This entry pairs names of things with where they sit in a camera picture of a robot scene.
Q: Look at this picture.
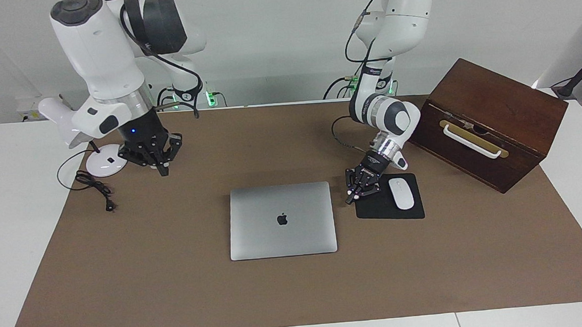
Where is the black lamp power cable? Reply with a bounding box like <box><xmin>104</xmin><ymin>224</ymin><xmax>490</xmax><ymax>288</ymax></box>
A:
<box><xmin>55</xmin><ymin>147</ymin><xmax>118</xmax><ymax>215</ymax></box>

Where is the brass handle plate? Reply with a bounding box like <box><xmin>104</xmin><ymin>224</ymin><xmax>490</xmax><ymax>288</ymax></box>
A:
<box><xmin>439</xmin><ymin>116</ymin><xmax>509</xmax><ymax>162</ymax></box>

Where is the dark brown wooden box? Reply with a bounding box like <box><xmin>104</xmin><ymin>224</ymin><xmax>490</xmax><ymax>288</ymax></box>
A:
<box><xmin>402</xmin><ymin>52</ymin><xmax>574</xmax><ymax>200</ymax></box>

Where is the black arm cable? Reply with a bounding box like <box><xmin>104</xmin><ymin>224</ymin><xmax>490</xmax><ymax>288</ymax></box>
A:
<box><xmin>324</xmin><ymin>0</ymin><xmax>398</xmax><ymax>155</ymax></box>
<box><xmin>120</xmin><ymin>0</ymin><xmax>205</xmax><ymax>124</ymax></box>

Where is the white box handle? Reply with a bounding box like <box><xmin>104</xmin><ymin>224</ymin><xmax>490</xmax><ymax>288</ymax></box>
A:
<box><xmin>443</xmin><ymin>122</ymin><xmax>502</xmax><ymax>162</ymax></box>

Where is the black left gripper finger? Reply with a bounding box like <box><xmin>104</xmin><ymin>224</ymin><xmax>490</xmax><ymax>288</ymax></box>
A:
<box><xmin>343</xmin><ymin>169</ymin><xmax>362</xmax><ymax>205</ymax></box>
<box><xmin>359</xmin><ymin>177</ymin><xmax>382</xmax><ymax>196</ymax></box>

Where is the black base cable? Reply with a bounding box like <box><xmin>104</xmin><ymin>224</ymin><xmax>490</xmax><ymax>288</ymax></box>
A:
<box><xmin>155</xmin><ymin>83</ymin><xmax>227</xmax><ymax>112</ymax></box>
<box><xmin>322</xmin><ymin>75</ymin><xmax>361</xmax><ymax>100</ymax></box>

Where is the brown table mat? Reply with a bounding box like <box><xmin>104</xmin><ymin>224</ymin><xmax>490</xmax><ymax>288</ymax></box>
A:
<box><xmin>0</xmin><ymin>85</ymin><xmax>582</xmax><ymax>327</ymax></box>

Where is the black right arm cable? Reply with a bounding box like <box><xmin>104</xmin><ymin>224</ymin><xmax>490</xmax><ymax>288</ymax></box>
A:
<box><xmin>120</xmin><ymin>0</ymin><xmax>205</xmax><ymax>124</ymax></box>

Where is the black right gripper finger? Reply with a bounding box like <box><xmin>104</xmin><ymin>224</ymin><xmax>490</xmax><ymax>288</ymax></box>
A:
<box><xmin>117</xmin><ymin>144</ymin><xmax>163</xmax><ymax>179</ymax></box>
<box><xmin>159</xmin><ymin>133</ymin><xmax>185</xmax><ymax>176</ymax></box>

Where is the white desk lamp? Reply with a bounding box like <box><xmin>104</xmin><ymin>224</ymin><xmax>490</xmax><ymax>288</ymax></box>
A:
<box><xmin>37</xmin><ymin>92</ymin><xmax>131</xmax><ymax>182</ymax></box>

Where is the black mouse pad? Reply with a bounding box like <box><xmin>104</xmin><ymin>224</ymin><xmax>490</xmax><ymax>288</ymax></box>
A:
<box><xmin>354</xmin><ymin>172</ymin><xmax>426</xmax><ymax>223</ymax></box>

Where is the white computer mouse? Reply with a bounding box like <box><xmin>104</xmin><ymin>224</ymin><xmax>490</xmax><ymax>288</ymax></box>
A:
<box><xmin>388</xmin><ymin>177</ymin><xmax>416</xmax><ymax>211</ymax></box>

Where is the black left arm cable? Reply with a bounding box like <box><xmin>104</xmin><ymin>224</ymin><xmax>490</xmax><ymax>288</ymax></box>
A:
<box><xmin>324</xmin><ymin>0</ymin><xmax>398</xmax><ymax>155</ymax></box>

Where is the grey aluminium laptop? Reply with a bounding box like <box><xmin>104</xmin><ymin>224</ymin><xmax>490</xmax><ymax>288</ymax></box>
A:
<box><xmin>226</xmin><ymin>181</ymin><xmax>338</xmax><ymax>262</ymax></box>

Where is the white wall socket strip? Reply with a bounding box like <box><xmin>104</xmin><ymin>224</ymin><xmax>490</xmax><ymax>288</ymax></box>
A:
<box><xmin>16</xmin><ymin>94</ymin><xmax>64</xmax><ymax>122</ymax></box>

